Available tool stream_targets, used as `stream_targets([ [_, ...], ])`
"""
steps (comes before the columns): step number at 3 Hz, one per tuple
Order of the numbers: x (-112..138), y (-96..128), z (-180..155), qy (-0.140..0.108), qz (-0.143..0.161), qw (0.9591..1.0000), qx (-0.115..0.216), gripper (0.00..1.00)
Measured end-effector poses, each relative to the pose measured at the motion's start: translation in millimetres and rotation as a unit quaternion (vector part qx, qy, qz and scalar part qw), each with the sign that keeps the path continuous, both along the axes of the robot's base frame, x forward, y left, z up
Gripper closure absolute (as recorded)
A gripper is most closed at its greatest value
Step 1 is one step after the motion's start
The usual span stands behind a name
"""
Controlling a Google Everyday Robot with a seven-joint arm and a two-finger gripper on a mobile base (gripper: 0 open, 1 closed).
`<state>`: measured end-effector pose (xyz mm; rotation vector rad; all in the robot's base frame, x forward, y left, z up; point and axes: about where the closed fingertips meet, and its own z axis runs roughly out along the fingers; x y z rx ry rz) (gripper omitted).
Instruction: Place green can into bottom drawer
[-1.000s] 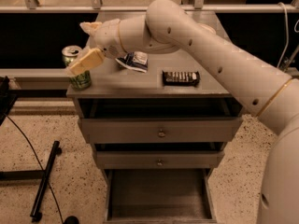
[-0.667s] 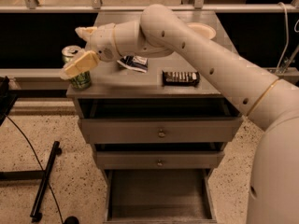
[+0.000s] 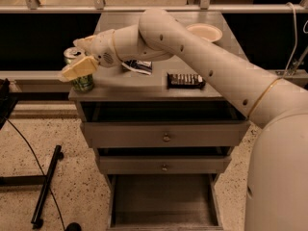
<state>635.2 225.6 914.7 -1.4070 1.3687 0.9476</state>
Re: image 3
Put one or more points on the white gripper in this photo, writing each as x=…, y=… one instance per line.
x=103, y=48

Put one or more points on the green soda can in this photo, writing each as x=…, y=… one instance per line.
x=84, y=83

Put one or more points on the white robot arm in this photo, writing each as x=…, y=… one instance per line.
x=277, y=184

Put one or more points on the grey top drawer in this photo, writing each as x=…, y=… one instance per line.
x=157, y=134

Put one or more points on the grey drawer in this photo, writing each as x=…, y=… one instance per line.
x=157, y=134
x=163, y=164
x=171, y=202

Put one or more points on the grey drawer cabinet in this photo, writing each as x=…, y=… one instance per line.
x=120, y=95

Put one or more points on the grey middle drawer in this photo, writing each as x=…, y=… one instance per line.
x=163, y=164

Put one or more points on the grey bottom drawer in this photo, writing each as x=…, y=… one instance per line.
x=171, y=202

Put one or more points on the blue white chip bag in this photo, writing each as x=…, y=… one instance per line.
x=139, y=66

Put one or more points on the black equipment at left edge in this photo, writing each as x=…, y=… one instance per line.
x=7, y=102

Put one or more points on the dark chocolate bar pack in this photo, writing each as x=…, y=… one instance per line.
x=185, y=81

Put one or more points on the white paper bowl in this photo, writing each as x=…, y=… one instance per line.
x=205, y=31

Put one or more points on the black floor stand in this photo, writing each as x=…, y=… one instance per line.
x=31, y=180

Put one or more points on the black round object on floor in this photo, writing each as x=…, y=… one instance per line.
x=73, y=226

